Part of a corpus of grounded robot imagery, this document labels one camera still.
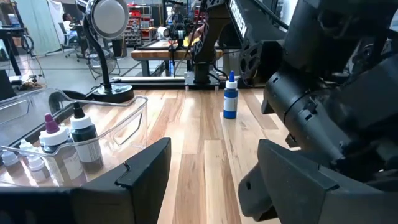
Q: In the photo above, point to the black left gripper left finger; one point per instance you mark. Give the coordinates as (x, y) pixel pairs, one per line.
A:
(136, 186)

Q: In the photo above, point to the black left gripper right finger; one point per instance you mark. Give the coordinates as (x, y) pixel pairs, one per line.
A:
(289, 193)

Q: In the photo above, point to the clear plastic bin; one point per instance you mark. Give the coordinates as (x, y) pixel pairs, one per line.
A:
(136, 124)

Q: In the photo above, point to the large black food coloring bottle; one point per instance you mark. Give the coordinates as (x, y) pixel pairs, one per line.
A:
(84, 133)

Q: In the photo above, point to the large purple food coloring bottle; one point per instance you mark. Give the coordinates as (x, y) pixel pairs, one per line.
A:
(54, 137)

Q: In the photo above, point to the small brown food coloring bottle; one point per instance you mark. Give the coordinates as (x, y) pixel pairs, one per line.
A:
(11, 168)

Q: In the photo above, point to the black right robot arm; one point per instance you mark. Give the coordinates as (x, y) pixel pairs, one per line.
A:
(239, 21)

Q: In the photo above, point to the large blue food coloring bottle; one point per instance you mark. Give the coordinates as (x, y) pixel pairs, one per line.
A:
(230, 107)

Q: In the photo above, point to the floor fan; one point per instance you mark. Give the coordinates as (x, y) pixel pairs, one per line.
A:
(94, 62)

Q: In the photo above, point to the wooden workbench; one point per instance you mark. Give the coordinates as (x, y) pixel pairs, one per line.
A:
(155, 54)

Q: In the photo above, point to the parts shelf rack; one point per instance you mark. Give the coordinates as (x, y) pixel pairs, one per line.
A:
(138, 25)

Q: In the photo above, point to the person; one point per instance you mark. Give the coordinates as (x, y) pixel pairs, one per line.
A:
(67, 26)

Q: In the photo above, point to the green curtain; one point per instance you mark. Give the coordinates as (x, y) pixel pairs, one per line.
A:
(35, 28)

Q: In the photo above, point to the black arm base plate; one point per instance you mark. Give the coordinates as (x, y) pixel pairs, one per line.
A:
(202, 84)

